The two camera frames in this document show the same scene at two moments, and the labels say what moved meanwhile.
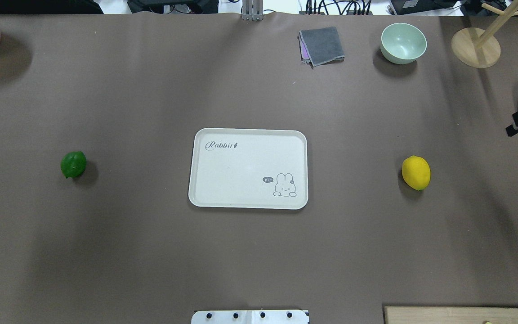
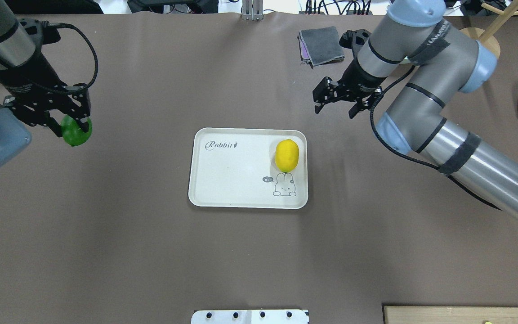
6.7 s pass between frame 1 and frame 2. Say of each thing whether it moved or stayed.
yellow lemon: moved
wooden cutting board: stayed
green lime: moved
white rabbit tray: stayed
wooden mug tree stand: stayed
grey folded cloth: stayed
